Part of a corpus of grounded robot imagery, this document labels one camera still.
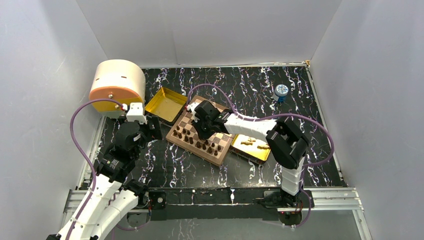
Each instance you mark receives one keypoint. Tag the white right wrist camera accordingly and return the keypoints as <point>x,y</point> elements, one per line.
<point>191,108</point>

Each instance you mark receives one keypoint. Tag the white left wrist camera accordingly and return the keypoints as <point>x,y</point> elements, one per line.
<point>136,113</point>

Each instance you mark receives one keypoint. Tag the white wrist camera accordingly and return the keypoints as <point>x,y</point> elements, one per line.
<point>136,113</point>
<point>191,108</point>

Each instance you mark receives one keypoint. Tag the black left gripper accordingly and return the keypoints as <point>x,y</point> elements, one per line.
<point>153,133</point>

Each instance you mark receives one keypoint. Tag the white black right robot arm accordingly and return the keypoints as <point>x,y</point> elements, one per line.
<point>286,141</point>

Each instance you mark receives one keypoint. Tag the empty gold tin box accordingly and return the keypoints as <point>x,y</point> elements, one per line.
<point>167,105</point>

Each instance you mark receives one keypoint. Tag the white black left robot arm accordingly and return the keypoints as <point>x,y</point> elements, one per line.
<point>110,197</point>

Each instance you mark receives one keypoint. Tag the white pieces pile in tin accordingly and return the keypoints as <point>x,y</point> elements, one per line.
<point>250,141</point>

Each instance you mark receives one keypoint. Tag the dark chess pieces row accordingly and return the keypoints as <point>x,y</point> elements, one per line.
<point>189,137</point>

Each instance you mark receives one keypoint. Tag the black aluminium base frame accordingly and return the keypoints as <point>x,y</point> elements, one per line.
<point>245,202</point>

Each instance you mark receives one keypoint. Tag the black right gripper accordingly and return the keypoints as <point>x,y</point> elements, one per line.
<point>196,122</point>

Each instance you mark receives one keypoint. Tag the gold tin with white pieces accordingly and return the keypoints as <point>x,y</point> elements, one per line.
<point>258,156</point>

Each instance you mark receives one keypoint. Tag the wooden chess board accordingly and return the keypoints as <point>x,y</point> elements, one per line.
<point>185,121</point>

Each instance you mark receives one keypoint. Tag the cream orange round appliance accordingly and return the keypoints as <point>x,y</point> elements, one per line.
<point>119,80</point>

